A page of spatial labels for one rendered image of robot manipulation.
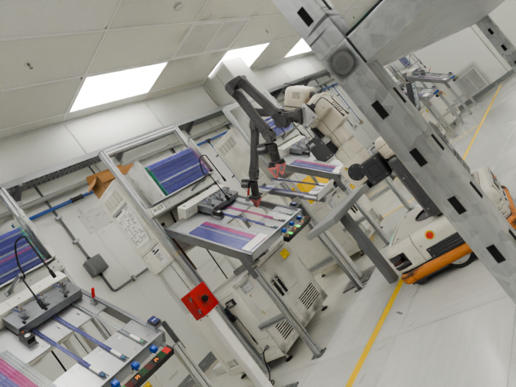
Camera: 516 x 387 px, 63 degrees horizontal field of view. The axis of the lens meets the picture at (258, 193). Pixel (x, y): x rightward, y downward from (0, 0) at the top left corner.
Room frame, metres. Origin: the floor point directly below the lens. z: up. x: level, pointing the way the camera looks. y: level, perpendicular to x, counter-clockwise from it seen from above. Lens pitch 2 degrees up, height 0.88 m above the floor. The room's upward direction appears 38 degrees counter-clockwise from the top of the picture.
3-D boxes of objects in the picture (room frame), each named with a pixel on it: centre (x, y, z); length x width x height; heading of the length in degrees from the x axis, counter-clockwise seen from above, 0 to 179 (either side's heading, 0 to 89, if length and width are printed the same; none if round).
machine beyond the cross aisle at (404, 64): (8.20, -3.61, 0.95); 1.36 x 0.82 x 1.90; 50
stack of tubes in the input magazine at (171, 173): (3.22, 0.40, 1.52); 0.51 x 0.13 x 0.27; 140
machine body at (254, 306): (3.26, 0.53, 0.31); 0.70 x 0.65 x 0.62; 140
